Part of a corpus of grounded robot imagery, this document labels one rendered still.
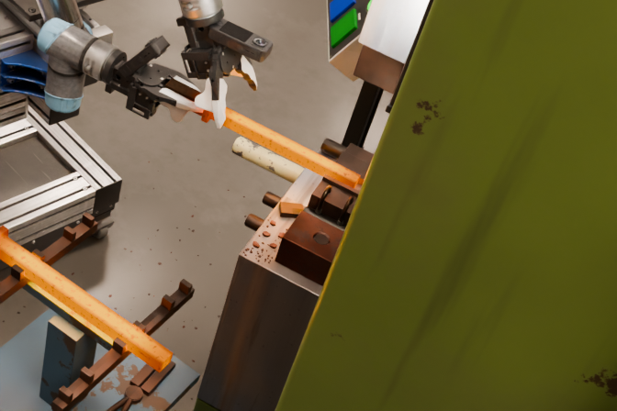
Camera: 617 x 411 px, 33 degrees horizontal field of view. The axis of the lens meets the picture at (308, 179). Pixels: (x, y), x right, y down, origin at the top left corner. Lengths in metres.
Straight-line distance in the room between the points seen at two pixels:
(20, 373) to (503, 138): 1.04
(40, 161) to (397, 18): 1.61
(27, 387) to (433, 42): 1.04
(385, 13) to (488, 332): 0.51
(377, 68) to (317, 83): 2.16
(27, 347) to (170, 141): 1.60
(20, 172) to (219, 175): 0.71
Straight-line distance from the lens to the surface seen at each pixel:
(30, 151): 3.01
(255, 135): 1.95
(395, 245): 1.32
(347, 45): 2.25
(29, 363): 1.92
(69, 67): 2.09
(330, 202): 1.88
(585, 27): 1.09
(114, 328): 1.63
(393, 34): 1.59
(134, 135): 3.42
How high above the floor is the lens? 2.25
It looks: 41 degrees down
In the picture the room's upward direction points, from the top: 19 degrees clockwise
